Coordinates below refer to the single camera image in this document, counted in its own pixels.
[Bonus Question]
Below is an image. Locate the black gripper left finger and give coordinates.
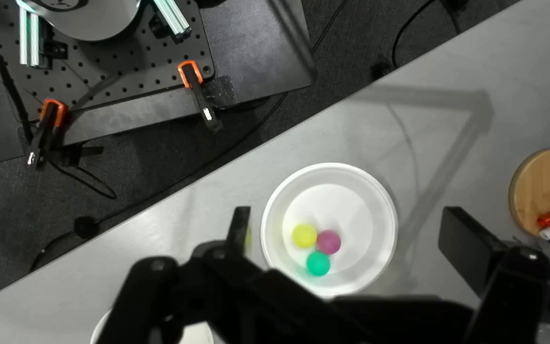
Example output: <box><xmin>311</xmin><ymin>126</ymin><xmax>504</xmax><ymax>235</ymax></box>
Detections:
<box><xmin>225</xmin><ymin>206</ymin><xmax>250</xmax><ymax>254</ymax></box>

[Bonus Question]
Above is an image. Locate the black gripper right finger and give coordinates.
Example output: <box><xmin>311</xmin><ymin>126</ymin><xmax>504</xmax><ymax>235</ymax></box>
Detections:
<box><xmin>437</xmin><ymin>206</ymin><xmax>506</xmax><ymax>296</ymax></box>

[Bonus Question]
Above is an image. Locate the yellow ball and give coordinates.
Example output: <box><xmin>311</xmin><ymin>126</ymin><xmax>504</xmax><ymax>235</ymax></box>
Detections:
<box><xmin>292</xmin><ymin>223</ymin><xmax>317</xmax><ymax>248</ymax></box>

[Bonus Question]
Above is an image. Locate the green ball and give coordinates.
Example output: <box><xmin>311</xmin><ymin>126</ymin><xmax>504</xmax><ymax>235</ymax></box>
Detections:
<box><xmin>305</xmin><ymin>250</ymin><xmax>330</xmax><ymax>277</ymax></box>

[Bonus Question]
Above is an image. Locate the pink ball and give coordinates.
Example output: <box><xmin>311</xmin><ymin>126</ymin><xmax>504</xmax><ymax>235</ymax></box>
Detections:
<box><xmin>317</xmin><ymin>229</ymin><xmax>342</xmax><ymax>254</ymax></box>

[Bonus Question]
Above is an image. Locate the white plastic plate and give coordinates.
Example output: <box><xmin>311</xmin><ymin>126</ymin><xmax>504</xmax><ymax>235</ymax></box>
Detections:
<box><xmin>260</xmin><ymin>162</ymin><xmax>399</xmax><ymax>298</ymax></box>

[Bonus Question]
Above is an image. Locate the round wooden stand base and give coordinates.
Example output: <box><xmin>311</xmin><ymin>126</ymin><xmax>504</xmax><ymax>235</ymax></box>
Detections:
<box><xmin>508</xmin><ymin>149</ymin><xmax>550</xmax><ymax>235</ymax></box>

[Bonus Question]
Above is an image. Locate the orange clamp right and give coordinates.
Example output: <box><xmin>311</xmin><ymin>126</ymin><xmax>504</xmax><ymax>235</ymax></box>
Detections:
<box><xmin>177</xmin><ymin>59</ymin><xmax>221</xmax><ymax>132</ymax></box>

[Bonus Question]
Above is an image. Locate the orange clamp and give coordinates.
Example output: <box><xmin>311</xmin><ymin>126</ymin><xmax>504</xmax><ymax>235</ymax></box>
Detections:
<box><xmin>177</xmin><ymin>59</ymin><xmax>221</xmax><ymax>132</ymax></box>
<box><xmin>25</xmin><ymin>97</ymin><xmax>69</xmax><ymax>168</ymax></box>

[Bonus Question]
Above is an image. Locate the orange clamp left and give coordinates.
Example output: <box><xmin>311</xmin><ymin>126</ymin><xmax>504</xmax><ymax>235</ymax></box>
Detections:
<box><xmin>25</xmin><ymin>97</ymin><xmax>69</xmax><ymax>168</ymax></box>

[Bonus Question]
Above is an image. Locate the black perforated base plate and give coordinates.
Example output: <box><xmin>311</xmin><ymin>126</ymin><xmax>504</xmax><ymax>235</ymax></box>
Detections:
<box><xmin>0</xmin><ymin>0</ymin><xmax>214</xmax><ymax>122</ymax></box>

